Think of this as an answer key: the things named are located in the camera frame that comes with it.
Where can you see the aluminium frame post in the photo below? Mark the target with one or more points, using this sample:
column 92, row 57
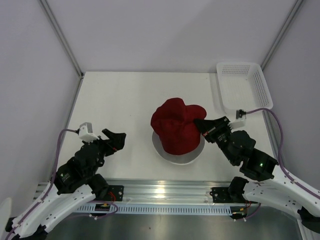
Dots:
column 49, row 14
column 281, row 34

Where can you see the aluminium mounting rail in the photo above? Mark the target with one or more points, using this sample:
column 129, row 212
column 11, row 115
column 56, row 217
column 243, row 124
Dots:
column 164, row 192

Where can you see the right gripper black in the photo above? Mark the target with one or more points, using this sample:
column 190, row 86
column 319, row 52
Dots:
column 212, row 127

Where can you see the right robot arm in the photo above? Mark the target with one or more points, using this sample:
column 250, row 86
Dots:
column 264, row 181

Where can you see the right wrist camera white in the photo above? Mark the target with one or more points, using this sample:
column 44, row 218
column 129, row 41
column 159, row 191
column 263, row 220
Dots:
column 240, row 120

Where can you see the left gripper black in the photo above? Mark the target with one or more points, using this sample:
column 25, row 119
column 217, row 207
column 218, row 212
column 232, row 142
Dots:
column 116, row 142

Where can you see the white bucket hat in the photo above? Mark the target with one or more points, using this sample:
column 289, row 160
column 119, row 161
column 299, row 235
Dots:
column 184, row 159

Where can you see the red bucket hat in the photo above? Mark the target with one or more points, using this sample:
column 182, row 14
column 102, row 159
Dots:
column 174, row 123

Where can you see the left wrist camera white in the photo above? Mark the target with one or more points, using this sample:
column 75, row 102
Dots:
column 85, row 132

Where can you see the slotted cable duct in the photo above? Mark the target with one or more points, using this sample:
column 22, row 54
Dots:
column 155, row 209

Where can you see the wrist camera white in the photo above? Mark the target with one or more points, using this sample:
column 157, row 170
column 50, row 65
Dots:
column 85, row 132
column 240, row 120

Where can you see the right aluminium frame post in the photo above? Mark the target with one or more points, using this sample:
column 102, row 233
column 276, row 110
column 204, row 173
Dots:
column 281, row 34

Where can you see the white plastic basket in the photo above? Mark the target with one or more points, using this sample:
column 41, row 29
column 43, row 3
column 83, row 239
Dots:
column 242, row 86

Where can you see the left aluminium frame post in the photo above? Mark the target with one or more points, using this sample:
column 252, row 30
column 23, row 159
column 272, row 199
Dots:
column 49, row 14

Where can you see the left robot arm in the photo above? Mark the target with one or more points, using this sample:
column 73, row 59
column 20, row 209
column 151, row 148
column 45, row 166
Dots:
column 71, row 185

